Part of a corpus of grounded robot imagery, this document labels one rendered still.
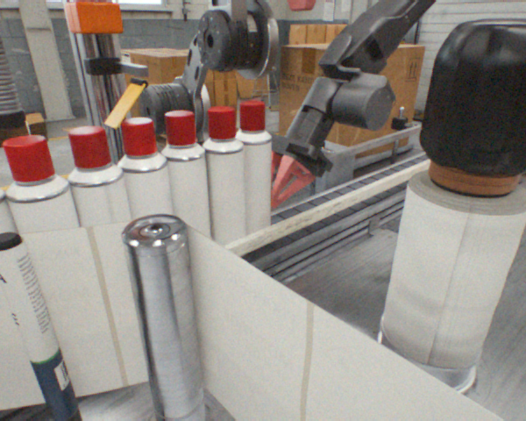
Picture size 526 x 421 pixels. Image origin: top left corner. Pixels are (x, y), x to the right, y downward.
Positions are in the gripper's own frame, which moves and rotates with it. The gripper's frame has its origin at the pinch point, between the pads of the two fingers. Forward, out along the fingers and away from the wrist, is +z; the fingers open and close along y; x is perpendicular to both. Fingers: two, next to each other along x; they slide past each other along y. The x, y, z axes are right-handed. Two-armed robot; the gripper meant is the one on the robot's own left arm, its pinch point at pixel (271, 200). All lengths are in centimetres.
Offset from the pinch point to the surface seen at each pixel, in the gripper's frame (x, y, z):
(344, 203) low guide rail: 11.8, 4.4, -5.6
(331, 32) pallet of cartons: 217, -234, -191
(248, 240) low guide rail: -4.9, 4.3, 6.5
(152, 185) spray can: -20.4, 2.5, 5.3
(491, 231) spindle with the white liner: -13.1, 31.2, -4.1
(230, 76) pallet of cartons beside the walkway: 175, -292, -105
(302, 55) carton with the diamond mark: 21, -33, -37
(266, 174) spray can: -6.1, 2.6, -2.6
